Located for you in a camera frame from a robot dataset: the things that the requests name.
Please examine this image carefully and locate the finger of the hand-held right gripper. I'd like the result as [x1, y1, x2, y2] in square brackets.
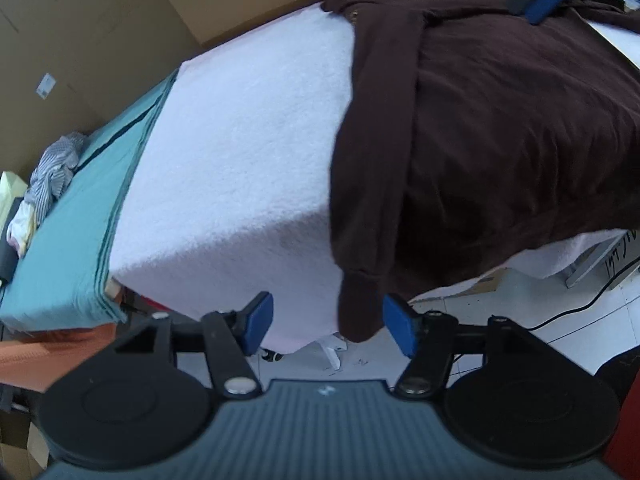
[510, 0, 569, 25]

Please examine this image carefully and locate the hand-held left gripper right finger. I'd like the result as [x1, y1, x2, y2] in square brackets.
[382, 294, 538, 401]

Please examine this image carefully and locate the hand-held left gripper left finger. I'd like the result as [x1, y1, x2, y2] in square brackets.
[114, 291, 275, 401]

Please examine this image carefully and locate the dark brown hoodie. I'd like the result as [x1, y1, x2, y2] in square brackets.
[320, 0, 640, 343]

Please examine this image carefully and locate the pale fleece blanket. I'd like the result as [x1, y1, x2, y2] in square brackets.
[107, 2, 640, 356]

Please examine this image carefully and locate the teal sheet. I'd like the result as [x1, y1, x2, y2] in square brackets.
[0, 67, 181, 333]

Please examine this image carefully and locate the white cloth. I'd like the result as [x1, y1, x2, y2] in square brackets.
[5, 200, 40, 257]

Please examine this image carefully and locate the striped garment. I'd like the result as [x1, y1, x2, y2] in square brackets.
[25, 131, 87, 222]

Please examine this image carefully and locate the person's red sweater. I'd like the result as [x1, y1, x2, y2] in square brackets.
[602, 400, 640, 480]

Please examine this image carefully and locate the pale green packet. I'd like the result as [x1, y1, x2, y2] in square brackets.
[0, 170, 27, 211]

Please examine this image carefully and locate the cardboard side panel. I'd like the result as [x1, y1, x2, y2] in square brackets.
[0, 0, 203, 176]

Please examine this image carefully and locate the black cable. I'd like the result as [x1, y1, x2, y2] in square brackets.
[527, 260, 640, 332]

